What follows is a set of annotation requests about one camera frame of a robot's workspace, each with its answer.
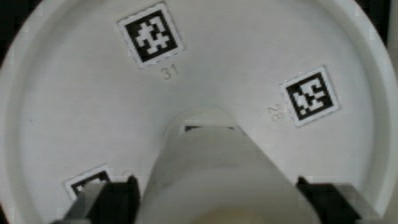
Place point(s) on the white round table top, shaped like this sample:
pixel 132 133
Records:
pixel 119 62

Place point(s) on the white cylindrical table leg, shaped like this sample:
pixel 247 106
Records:
pixel 217 184

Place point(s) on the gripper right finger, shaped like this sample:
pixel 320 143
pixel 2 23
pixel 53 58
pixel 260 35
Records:
pixel 338 202

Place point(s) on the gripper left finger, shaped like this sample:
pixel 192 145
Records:
pixel 107 204

